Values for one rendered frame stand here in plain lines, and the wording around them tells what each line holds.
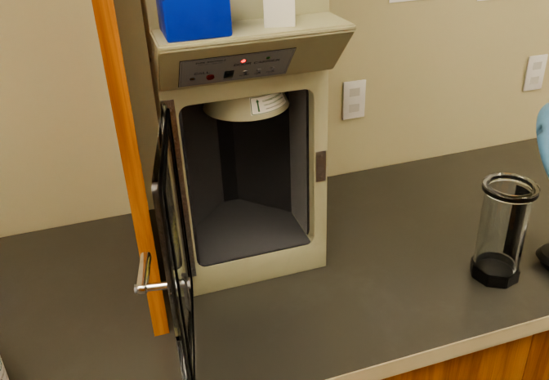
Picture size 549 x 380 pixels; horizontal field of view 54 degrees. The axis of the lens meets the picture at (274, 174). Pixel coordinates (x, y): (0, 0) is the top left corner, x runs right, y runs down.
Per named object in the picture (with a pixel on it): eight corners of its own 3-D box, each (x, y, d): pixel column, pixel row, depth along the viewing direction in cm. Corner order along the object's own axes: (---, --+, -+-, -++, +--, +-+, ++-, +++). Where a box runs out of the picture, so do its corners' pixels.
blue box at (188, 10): (159, 29, 88) (151, -29, 84) (219, 23, 91) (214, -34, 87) (167, 43, 80) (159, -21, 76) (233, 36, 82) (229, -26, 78)
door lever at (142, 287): (174, 258, 87) (172, 245, 86) (172, 297, 78) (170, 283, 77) (140, 261, 86) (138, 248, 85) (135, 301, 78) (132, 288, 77)
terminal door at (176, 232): (191, 283, 112) (167, 100, 93) (192, 407, 85) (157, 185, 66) (187, 283, 112) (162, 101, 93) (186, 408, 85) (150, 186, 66)
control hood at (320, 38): (156, 87, 93) (147, 29, 89) (329, 65, 101) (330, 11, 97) (164, 110, 83) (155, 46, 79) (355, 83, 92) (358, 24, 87)
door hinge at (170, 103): (184, 278, 113) (158, 100, 94) (196, 275, 113) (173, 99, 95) (185, 283, 111) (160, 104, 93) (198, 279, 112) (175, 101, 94)
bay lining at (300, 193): (180, 208, 133) (160, 69, 117) (279, 190, 140) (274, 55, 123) (198, 266, 113) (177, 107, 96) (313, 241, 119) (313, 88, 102)
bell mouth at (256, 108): (195, 97, 116) (193, 73, 113) (274, 87, 120) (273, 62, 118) (212, 127, 101) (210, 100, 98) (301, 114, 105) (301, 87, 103)
